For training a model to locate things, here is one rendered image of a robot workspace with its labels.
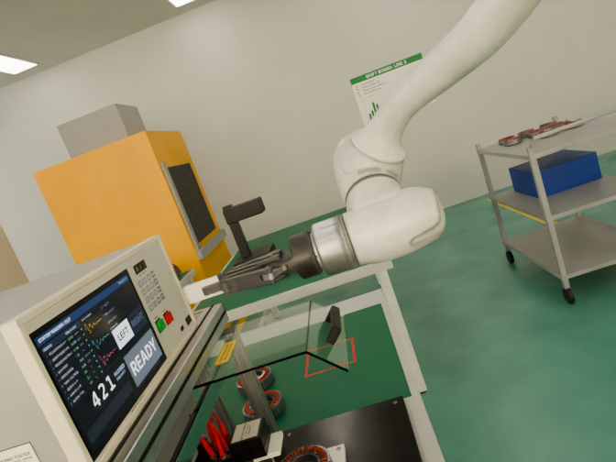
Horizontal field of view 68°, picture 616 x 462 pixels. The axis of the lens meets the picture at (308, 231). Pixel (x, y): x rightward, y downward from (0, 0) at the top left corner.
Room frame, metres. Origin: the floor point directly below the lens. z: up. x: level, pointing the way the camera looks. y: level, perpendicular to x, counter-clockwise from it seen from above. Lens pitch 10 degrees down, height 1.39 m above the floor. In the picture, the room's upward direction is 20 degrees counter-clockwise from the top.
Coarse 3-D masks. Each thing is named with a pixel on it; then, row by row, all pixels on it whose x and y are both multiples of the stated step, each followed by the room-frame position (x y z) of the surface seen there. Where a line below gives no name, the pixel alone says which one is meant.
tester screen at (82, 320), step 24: (120, 288) 0.71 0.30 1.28; (96, 312) 0.62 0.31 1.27; (120, 312) 0.68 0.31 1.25; (48, 336) 0.52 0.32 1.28; (72, 336) 0.56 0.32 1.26; (96, 336) 0.60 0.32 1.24; (48, 360) 0.50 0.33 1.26; (72, 360) 0.54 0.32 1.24; (96, 360) 0.58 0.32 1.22; (120, 360) 0.63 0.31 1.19; (72, 384) 0.52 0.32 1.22; (96, 384) 0.56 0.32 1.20; (120, 384) 0.60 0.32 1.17; (72, 408) 0.50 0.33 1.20; (120, 408) 0.58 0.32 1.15
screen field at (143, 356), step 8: (144, 336) 0.71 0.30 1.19; (152, 336) 0.73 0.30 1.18; (136, 344) 0.68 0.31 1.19; (144, 344) 0.70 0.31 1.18; (152, 344) 0.72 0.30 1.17; (128, 352) 0.65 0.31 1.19; (136, 352) 0.67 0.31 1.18; (144, 352) 0.69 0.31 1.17; (152, 352) 0.71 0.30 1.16; (160, 352) 0.74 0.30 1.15; (128, 360) 0.64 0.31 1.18; (136, 360) 0.66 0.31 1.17; (144, 360) 0.68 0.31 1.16; (152, 360) 0.70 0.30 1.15; (128, 368) 0.63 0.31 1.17; (136, 368) 0.65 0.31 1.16; (144, 368) 0.67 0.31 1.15; (136, 376) 0.64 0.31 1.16; (144, 376) 0.66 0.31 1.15; (136, 384) 0.63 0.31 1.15
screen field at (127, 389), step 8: (128, 384) 0.62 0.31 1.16; (120, 392) 0.59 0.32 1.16; (128, 392) 0.61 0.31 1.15; (120, 400) 0.59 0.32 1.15; (112, 408) 0.56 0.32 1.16; (104, 416) 0.55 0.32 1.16; (112, 416) 0.56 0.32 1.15; (96, 424) 0.53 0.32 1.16; (104, 424) 0.54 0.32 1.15; (88, 432) 0.51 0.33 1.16; (96, 432) 0.52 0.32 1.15
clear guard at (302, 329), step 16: (304, 304) 0.95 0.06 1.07; (256, 320) 0.97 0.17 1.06; (272, 320) 0.93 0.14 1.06; (288, 320) 0.89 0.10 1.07; (304, 320) 0.86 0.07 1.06; (320, 320) 0.88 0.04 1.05; (224, 336) 0.94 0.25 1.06; (240, 336) 0.90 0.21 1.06; (256, 336) 0.87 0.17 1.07; (272, 336) 0.84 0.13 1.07; (288, 336) 0.81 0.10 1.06; (304, 336) 0.78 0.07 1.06; (320, 336) 0.80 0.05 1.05; (240, 352) 0.82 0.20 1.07; (256, 352) 0.79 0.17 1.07; (272, 352) 0.77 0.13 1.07; (288, 352) 0.75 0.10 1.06; (304, 352) 0.73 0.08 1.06; (320, 352) 0.74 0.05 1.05; (336, 352) 0.77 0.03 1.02; (208, 368) 0.80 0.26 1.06; (224, 368) 0.77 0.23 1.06; (240, 368) 0.75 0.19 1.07; (256, 368) 0.74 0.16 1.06; (208, 384) 0.75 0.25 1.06
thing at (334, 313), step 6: (330, 312) 0.87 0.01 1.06; (336, 312) 0.86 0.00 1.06; (330, 318) 0.88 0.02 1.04; (336, 318) 0.83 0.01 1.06; (336, 324) 0.80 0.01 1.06; (330, 330) 0.79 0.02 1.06; (336, 330) 0.79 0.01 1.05; (330, 336) 0.79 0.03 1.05; (336, 336) 0.79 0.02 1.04; (330, 342) 0.79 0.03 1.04
